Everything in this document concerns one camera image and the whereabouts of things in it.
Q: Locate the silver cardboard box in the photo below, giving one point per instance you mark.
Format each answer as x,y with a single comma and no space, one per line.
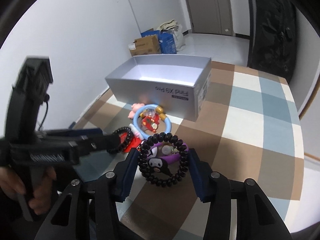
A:
178,83

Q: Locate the grey door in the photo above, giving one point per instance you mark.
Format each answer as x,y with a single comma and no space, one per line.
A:
211,17

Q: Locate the red round badge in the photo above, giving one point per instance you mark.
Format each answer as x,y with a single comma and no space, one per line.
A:
127,145

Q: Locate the brown cardboard box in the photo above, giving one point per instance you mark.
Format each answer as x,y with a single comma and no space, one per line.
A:
145,46

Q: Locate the pink pig toy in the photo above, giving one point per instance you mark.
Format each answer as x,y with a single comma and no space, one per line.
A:
134,108

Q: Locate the blue cardboard box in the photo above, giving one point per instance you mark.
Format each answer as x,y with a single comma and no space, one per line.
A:
166,41

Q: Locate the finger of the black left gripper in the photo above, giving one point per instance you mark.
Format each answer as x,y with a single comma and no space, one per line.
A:
92,142

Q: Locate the beige canvas bag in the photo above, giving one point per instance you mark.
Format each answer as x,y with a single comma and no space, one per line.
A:
169,25

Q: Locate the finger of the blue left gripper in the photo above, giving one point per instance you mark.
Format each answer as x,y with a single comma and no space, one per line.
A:
69,132

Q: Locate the black hanging garment bag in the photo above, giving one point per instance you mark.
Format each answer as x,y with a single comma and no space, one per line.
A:
275,43

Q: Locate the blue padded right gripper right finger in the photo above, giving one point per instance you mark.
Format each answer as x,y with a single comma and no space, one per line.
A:
200,172

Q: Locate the person's left hand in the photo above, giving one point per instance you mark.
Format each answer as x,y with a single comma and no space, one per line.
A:
11,185

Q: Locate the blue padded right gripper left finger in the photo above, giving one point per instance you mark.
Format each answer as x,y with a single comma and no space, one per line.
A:
125,172

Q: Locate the red figurine charm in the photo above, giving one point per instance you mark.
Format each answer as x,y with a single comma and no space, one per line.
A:
150,120

